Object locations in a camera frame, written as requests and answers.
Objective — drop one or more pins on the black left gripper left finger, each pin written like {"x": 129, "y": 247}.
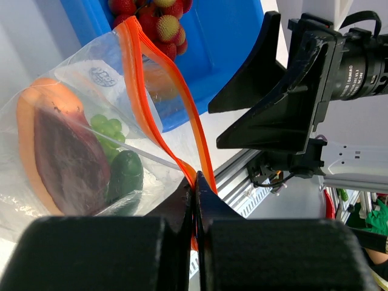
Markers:
{"x": 149, "y": 252}

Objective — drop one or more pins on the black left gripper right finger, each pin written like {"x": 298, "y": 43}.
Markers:
{"x": 274, "y": 254}

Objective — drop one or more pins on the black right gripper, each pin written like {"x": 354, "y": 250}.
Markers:
{"x": 284, "y": 106}

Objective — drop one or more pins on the green cucumber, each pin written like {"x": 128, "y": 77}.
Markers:
{"x": 126, "y": 183}

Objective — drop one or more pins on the clear zip top bag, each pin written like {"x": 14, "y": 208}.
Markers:
{"x": 107, "y": 76}

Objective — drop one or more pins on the green grape bunch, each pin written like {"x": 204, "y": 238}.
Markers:
{"x": 109, "y": 134}

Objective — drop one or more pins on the red lychee bunch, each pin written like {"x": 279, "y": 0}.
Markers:
{"x": 159, "y": 20}

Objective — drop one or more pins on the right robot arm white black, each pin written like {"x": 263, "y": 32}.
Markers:
{"x": 283, "y": 105}

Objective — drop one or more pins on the blue plastic bin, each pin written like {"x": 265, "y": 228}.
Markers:
{"x": 220, "y": 37}

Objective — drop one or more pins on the orange mango slice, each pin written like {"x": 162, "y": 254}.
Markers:
{"x": 158, "y": 83}

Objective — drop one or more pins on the aluminium mounting rail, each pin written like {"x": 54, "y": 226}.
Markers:
{"x": 234, "y": 185}

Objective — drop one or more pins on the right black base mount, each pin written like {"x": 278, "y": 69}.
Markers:
{"x": 261, "y": 175}

